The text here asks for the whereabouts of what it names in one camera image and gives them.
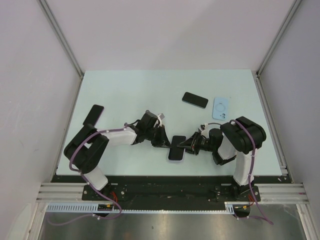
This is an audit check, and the light blue phone case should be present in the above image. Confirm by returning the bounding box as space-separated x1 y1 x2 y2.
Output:
212 97 229 121

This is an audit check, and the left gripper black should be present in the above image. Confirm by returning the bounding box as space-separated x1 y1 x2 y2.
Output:
145 124 172 149

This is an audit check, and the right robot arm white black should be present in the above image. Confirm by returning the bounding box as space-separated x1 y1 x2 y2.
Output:
177 116 267 201

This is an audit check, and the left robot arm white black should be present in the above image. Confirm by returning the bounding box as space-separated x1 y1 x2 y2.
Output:
63 104 171 200

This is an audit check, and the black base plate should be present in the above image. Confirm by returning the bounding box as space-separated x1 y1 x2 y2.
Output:
49 174 262 211

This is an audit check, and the lilac phone case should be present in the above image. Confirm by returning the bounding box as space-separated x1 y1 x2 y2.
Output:
168 158 184 164

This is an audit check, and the aluminium rail frame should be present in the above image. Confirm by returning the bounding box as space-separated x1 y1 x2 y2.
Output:
36 183 85 203

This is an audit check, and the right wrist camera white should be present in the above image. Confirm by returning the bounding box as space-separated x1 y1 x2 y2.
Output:
198 123 209 132

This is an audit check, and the slotted cable duct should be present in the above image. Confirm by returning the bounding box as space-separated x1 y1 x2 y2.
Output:
46 201 250 214

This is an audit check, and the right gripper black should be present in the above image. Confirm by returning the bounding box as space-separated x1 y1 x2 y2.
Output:
177 130 215 155

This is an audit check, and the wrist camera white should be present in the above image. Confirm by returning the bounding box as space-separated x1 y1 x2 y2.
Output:
198 123 209 132
157 113 165 127

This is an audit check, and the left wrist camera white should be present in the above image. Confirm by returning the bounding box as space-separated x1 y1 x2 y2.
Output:
157 113 165 127

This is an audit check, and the black phone teal edge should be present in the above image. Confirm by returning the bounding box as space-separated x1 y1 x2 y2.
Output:
182 92 209 109

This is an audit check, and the blue phone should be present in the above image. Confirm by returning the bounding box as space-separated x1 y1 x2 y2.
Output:
168 135 187 160

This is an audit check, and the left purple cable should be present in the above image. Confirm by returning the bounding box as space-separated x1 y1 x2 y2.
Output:
47 126 128 227

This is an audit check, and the black phone purple edge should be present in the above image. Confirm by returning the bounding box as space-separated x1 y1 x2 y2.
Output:
83 104 105 126

